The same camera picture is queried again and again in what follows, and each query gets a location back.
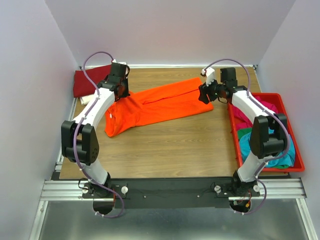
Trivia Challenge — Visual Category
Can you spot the folded white t-shirt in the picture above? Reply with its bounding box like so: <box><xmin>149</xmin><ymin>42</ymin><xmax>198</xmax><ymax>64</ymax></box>
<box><xmin>79</xmin><ymin>94</ymin><xmax>94</xmax><ymax>106</ymax></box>

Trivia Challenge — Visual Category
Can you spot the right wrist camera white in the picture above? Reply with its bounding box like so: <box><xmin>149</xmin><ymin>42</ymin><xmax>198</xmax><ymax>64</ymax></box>
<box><xmin>200</xmin><ymin>67</ymin><xmax>218</xmax><ymax>87</ymax></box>

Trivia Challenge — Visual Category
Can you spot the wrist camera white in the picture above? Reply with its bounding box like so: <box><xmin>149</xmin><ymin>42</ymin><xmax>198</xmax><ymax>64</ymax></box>
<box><xmin>111</xmin><ymin>59</ymin><xmax>128</xmax><ymax>65</ymax></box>
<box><xmin>200</xmin><ymin>67</ymin><xmax>218</xmax><ymax>87</ymax></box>

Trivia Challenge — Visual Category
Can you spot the orange t-shirt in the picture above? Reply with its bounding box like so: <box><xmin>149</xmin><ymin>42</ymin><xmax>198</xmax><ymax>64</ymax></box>
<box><xmin>104</xmin><ymin>77</ymin><xmax>214</xmax><ymax>138</ymax></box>

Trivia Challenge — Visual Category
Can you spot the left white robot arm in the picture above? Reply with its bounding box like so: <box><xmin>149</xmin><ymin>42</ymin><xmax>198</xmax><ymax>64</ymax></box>
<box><xmin>61</xmin><ymin>60</ymin><xmax>130</xmax><ymax>198</ymax></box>

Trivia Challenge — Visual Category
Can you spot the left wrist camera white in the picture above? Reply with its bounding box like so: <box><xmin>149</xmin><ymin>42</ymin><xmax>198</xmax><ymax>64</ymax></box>
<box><xmin>111</xmin><ymin>59</ymin><xmax>128</xmax><ymax>65</ymax></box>

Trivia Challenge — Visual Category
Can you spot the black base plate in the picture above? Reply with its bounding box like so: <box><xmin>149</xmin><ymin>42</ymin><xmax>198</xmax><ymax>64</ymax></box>
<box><xmin>81</xmin><ymin>177</ymin><xmax>260</xmax><ymax>213</ymax></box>

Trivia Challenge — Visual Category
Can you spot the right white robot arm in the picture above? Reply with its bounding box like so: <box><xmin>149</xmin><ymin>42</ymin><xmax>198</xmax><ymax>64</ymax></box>
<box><xmin>198</xmin><ymin>67</ymin><xmax>290</xmax><ymax>196</ymax></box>

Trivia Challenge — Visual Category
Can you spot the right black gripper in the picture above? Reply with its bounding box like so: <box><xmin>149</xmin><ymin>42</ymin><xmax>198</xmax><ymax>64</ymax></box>
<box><xmin>197</xmin><ymin>75</ymin><xmax>225</xmax><ymax>105</ymax></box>

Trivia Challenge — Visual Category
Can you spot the teal t-shirt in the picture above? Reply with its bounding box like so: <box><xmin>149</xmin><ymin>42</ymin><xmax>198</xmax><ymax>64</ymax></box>
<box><xmin>238</xmin><ymin>134</ymin><xmax>296</xmax><ymax>169</ymax></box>

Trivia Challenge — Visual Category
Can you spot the green t-shirt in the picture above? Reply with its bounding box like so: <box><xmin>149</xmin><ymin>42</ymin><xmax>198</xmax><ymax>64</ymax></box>
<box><xmin>237</xmin><ymin>127</ymin><xmax>252</xmax><ymax>140</ymax></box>

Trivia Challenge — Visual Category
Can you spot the red plastic bin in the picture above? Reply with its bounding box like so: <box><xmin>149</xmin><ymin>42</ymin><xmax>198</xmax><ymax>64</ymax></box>
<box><xmin>226</xmin><ymin>92</ymin><xmax>306</xmax><ymax>173</ymax></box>

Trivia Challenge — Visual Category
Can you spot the magenta t-shirt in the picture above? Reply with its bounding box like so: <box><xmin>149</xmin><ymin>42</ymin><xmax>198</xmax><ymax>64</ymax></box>
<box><xmin>232</xmin><ymin>96</ymin><xmax>279</xmax><ymax>131</ymax></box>

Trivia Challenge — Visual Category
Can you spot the folded dark red t-shirt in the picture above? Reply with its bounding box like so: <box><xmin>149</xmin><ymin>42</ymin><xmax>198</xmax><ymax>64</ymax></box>
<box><xmin>73</xmin><ymin>64</ymin><xmax>111</xmax><ymax>98</ymax></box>

